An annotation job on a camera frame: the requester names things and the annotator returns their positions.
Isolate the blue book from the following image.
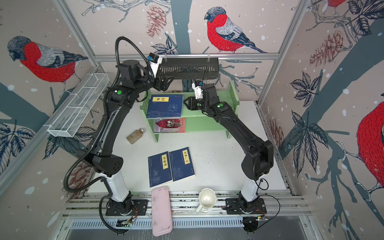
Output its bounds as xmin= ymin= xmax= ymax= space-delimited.
xmin=169 ymin=147 xmax=195 ymax=182
xmin=148 ymin=152 xmax=173 ymax=188
xmin=146 ymin=95 xmax=183 ymax=119

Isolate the red pink Hamlet book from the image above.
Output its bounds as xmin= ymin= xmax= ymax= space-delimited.
xmin=154 ymin=118 xmax=186 ymax=133

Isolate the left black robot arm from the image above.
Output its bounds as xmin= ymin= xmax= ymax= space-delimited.
xmin=64 ymin=37 xmax=174 ymax=235

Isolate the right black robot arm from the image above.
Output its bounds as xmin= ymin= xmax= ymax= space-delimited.
xmin=184 ymin=67 xmax=274 ymax=214

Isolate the green wooden two-tier shelf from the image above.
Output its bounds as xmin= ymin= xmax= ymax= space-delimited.
xmin=140 ymin=82 xmax=240 ymax=143

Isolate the dark grey hanging basket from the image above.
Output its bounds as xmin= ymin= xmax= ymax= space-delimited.
xmin=157 ymin=58 xmax=220 ymax=80

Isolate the glass spice jar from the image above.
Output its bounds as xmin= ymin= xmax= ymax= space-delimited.
xmin=126 ymin=128 xmax=145 ymax=145

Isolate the white ceramic mug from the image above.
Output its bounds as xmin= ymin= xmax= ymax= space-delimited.
xmin=195 ymin=188 xmax=217 ymax=214

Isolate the pink pencil case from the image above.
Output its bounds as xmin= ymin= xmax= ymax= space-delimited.
xmin=151 ymin=186 xmax=173 ymax=237

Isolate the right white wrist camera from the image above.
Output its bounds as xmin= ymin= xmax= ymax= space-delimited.
xmin=192 ymin=80 xmax=203 ymax=100

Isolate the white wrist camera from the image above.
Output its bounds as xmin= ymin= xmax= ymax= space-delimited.
xmin=192 ymin=80 xmax=203 ymax=100
xmin=148 ymin=53 xmax=163 ymax=78

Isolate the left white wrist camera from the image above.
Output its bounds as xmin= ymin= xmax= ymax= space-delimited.
xmin=148 ymin=53 xmax=163 ymax=78

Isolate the white wire mesh basket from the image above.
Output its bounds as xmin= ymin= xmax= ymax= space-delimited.
xmin=48 ymin=73 xmax=110 ymax=138

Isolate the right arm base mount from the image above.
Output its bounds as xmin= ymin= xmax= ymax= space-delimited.
xmin=223 ymin=198 xmax=267 ymax=215

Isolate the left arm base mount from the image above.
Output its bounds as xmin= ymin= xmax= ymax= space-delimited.
xmin=106 ymin=200 xmax=148 ymax=217

